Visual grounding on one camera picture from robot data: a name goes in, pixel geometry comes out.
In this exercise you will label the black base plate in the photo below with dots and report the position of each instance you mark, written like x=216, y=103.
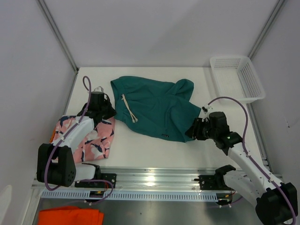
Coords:
x=110, y=177
x=216, y=181

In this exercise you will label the pink patterned shorts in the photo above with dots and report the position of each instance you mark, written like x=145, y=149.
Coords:
x=95, y=145

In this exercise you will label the teal green shorts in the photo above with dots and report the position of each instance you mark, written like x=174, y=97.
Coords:
x=155, y=108

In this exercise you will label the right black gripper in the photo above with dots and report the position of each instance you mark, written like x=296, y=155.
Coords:
x=194, y=131

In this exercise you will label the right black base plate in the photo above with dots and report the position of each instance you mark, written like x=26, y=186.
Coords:
x=216, y=181

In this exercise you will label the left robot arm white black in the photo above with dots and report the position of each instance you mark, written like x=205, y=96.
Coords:
x=77, y=141

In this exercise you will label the folded orange shorts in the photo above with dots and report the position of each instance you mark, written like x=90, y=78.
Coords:
x=70, y=215

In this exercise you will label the aluminium mounting rail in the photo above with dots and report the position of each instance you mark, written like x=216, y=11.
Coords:
x=157, y=179

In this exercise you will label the patterned orange blue shorts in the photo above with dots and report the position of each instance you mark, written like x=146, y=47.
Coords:
x=53, y=135

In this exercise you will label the white plastic basket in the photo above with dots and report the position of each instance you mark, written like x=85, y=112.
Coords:
x=235, y=77

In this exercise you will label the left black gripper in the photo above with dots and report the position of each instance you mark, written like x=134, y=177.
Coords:
x=112, y=112

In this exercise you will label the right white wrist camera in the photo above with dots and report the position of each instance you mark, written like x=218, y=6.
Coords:
x=205, y=111

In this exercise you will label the white slotted cable duct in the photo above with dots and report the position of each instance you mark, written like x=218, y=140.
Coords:
x=132, y=195

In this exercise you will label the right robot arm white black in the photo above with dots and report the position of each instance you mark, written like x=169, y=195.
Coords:
x=274, y=201

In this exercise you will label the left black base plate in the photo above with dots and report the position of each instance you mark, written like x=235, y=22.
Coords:
x=110, y=177

